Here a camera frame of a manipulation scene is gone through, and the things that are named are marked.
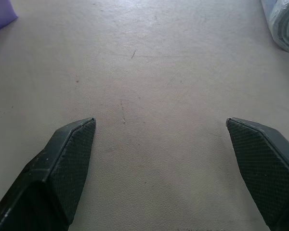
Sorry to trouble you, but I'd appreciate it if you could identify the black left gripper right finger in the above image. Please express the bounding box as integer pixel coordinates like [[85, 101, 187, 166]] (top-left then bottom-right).
[[225, 117, 289, 231]]

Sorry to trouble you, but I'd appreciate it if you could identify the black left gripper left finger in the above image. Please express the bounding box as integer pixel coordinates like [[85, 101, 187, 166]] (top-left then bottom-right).
[[0, 117, 97, 231]]

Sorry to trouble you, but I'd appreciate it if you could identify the purple object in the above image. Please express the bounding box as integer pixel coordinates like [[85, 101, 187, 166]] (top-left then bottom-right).
[[0, 0, 19, 36]]

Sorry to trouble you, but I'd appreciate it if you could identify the roll of grey garbage bags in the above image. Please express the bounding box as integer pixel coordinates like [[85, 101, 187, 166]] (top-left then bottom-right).
[[260, 0, 289, 55]]

